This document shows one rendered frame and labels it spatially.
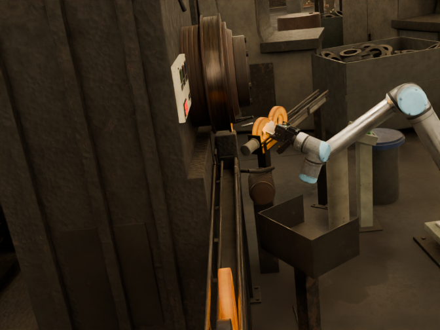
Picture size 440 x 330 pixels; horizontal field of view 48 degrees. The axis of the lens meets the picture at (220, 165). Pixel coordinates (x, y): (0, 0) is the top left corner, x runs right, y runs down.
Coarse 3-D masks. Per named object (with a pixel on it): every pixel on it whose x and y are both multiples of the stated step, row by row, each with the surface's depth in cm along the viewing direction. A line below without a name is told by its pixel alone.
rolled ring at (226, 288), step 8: (224, 272) 128; (224, 280) 125; (224, 288) 124; (232, 288) 136; (224, 296) 123; (232, 296) 124; (224, 304) 122; (232, 304) 122; (224, 312) 122; (232, 312) 121; (232, 320) 122
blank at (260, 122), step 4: (256, 120) 252; (260, 120) 251; (264, 120) 253; (268, 120) 257; (256, 124) 250; (260, 124) 250; (264, 124) 253; (256, 128) 250; (260, 128) 251; (252, 132) 251; (256, 132) 249; (260, 132) 251; (264, 136) 259; (268, 140) 259; (268, 144) 259
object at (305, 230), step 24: (264, 216) 165; (288, 216) 176; (264, 240) 170; (288, 240) 158; (312, 240) 148; (336, 240) 154; (288, 264) 162; (312, 264) 150; (336, 264) 156; (312, 288) 172; (312, 312) 175
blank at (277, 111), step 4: (272, 108) 264; (276, 108) 262; (280, 108) 265; (272, 112) 261; (276, 112) 262; (280, 112) 265; (284, 112) 269; (268, 116) 262; (272, 116) 260; (276, 116) 262; (280, 116) 268; (284, 116) 269; (272, 120) 260; (276, 120) 263; (280, 120) 270; (284, 120) 270
